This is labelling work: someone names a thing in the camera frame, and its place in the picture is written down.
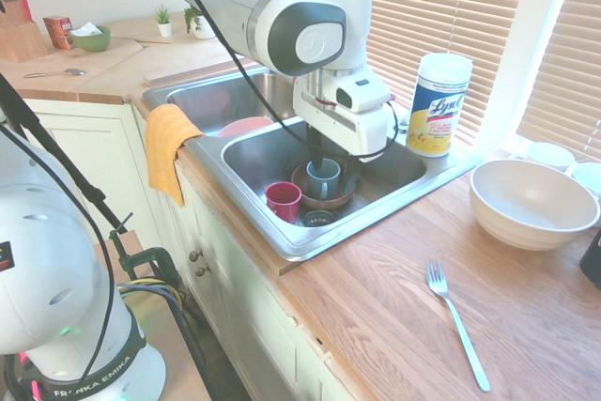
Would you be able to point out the pink plastic bowl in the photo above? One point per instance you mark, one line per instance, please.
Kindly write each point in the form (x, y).
(244, 128)

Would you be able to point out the orange cardboard box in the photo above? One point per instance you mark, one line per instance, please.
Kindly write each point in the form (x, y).
(57, 32)

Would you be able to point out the stainless steel double sink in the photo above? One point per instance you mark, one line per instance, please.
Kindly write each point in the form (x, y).
(399, 171)

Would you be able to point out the silver metal spoon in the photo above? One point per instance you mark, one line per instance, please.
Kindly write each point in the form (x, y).
(70, 72)

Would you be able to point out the white kitchen cabinet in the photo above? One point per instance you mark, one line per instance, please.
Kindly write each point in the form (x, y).
(94, 147)

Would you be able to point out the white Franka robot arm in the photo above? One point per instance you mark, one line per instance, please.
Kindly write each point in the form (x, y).
(225, 6)

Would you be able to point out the white faceted cup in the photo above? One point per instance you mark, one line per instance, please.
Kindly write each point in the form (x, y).
(549, 154)

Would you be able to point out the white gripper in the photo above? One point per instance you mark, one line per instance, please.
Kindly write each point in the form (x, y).
(347, 131)

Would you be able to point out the large beige bowl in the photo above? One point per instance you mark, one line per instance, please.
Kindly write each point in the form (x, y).
(530, 227)

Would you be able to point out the brass cabinet knob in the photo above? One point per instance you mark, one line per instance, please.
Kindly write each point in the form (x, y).
(202, 272)
(194, 256)

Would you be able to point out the trailing potted plant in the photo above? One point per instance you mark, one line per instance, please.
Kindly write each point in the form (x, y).
(199, 27)

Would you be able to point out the green metal clamp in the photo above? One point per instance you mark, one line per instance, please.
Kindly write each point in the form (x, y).
(155, 257)

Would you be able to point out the brown wooden bowl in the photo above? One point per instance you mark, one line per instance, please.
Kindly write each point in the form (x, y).
(328, 203)

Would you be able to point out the black stand pole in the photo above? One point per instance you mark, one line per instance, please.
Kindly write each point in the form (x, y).
(28, 117)

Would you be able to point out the thin wooden stick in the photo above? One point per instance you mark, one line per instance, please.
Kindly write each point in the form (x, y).
(155, 40)

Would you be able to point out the grey mug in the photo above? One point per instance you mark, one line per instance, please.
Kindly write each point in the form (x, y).
(331, 180)

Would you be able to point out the white crumpled paper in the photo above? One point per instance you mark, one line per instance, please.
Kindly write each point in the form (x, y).
(84, 30)

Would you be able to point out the red cup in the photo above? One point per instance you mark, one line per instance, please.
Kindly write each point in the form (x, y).
(282, 206)

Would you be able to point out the metal sink drain strainer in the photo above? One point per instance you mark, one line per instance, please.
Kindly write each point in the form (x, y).
(319, 219)

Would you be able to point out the Lysol wipes canister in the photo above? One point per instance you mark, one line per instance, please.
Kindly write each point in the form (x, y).
(436, 110)

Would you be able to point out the wooden window blind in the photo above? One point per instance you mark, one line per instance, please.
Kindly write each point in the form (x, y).
(422, 6)
(568, 67)

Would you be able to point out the orange cloth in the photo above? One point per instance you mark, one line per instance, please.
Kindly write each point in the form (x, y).
(164, 147)

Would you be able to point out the wooden knife block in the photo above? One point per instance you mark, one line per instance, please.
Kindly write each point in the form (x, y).
(21, 37)

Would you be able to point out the small potted plant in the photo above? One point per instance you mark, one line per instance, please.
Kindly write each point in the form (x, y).
(164, 25)

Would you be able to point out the black mug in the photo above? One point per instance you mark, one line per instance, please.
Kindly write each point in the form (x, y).
(592, 260)

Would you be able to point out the white round cup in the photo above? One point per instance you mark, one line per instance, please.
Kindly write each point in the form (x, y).
(589, 178)

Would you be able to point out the green bowl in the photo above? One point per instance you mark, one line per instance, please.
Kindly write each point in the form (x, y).
(94, 43)

